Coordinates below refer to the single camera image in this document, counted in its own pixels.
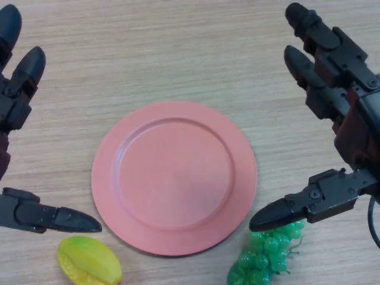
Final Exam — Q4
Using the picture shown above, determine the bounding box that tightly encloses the pink round plate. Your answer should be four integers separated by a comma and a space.
91, 100, 258, 258

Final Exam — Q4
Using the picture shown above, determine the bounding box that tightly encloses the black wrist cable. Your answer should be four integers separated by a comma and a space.
367, 195, 380, 248

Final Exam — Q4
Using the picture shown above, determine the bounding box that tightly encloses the yellow green starfruit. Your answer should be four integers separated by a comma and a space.
56, 236, 123, 285

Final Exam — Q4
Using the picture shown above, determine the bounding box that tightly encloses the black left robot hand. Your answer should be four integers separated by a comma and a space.
0, 4, 103, 234

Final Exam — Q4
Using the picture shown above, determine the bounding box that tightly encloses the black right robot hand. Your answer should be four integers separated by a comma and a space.
249, 2, 380, 232

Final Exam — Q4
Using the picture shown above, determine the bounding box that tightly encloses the green grapes bunch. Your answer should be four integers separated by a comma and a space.
227, 220, 306, 285

